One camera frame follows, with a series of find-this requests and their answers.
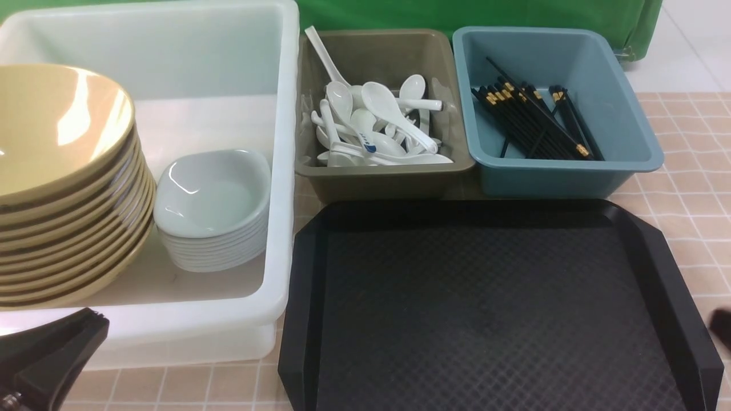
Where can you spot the top pale green dish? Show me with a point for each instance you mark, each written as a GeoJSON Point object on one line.
{"type": "Point", "coordinates": [213, 193]}

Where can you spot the black chopsticks in bin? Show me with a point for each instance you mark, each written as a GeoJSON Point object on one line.
{"type": "Point", "coordinates": [547, 128]}

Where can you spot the brown plastic spoon bin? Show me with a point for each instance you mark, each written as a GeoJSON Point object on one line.
{"type": "Point", "coordinates": [388, 57]}

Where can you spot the blue plastic chopstick bin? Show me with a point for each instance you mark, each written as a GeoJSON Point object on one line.
{"type": "Point", "coordinates": [584, 64]}

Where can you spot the yellow noodle bowl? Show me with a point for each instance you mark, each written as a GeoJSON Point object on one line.
{"type": "Point", "coordinates": [59, 126]}

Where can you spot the stack of pale green dishes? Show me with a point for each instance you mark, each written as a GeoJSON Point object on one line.
{"type": "Point", "coordinates": [214, 254]}

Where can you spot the white ceramic soup spoons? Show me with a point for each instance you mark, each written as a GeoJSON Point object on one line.
{"type": "Point", "coordinates": [369, 125]}

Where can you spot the black plastic serving tray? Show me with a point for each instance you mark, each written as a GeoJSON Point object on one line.
{"type": "Point", "coordinates": [491, 305]}

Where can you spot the stack of yellow noodle bowls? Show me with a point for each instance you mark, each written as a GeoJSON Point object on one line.
{"type": "Point", "coordinates": [68, 234]}

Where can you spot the green cloth backdrop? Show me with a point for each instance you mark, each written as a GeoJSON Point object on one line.
{"type": "Point", "coordinates": [627, 26]}

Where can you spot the white plastic tub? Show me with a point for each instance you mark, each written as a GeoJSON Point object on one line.
{"type": "Point", "coordinates": [205, 76]}

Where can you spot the black clamp mount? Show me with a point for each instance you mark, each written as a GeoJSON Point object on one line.
{"type": "Point", "coordinates": [40, 365]}

